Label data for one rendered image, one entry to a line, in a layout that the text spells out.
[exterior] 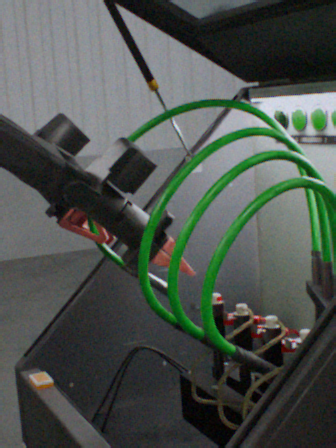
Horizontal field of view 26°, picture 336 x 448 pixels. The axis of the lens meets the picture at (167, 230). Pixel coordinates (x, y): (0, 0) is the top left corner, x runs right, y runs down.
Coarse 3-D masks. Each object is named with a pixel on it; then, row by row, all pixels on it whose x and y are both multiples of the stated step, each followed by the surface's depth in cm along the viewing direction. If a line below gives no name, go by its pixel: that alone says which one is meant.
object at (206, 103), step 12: (180, 108) 117; (192, 108) 117; (240, 108) 117; (252, 108) 117; (156, 120) 117; (264, 120) 118; (144, 132) 117; (300, 168) 119; (312, 192) 120; (312, 204) 120; (312, 216) 121; (96, 228) 119; (312, 228) 121; (312, 240) 121; (108, 252) 120; (312, 252) 122; (120, 264) 120
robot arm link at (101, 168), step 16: (128, 144) 103; (96, 160) 105; (112, 160) 103; (128, 160) 103; (144, 160) 103; (96, 176) 104; (112, 176) 104; (128, 176) 104; (144, 176) 105; (64, 192) 99; (80, 192) 100; (96, 192) 101; (128, 192) 105; (80, 208) 101
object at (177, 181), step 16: (256, 128) 104; (272, 128) 106; (208, 144) 102; (224, 144) 102; (288, 144) 107; (192, 160) 100; (176, 176) 100; (160, 208) 99; (320, 208) 111; (320, 224) 112; (144, 240) 99; (144, 256) 99; (144, 272) 99; (144, 288) 99; (160, 304) 101; (176, 320) 102; (192, 336) 104
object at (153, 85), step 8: (104, 0) 134; (112, 0) 134; (112, 8) 134; (112, 16) 135; (120, 16) 135; (120, 24) 135; (120, 32) 136; (128, 32) 136; (128, 40) 136; (128, 48) 137; (136, 48) 137; (136, 56) 137; (136, 64) 138; (144, 64) 138; (144, 72) 138; (152, 80) 139; (152, 88) 139; (160, 96) 140; (176, 128) 142; (184, 144) 143; (200, 168) 145
